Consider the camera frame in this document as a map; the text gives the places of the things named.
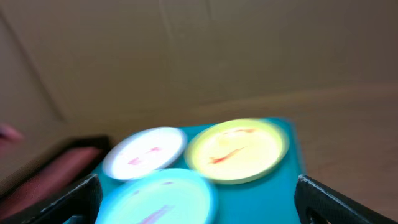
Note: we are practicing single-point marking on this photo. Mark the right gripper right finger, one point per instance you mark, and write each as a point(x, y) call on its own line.
point(317, 203)

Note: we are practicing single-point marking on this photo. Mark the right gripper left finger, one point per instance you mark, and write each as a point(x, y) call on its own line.
point(79, 202)

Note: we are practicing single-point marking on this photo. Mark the white plate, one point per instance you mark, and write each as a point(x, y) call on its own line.
point(144, 152)

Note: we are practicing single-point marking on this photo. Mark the light blue plate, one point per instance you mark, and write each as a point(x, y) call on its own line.
point(169, 196)

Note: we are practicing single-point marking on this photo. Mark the teal plastic tray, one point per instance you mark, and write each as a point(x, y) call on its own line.
point(269, 199)

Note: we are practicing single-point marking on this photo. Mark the black tray with red water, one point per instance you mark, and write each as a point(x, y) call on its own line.
point(74, 159)

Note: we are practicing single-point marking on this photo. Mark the yellow-green plate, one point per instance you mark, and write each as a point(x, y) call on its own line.
point(237, 151)

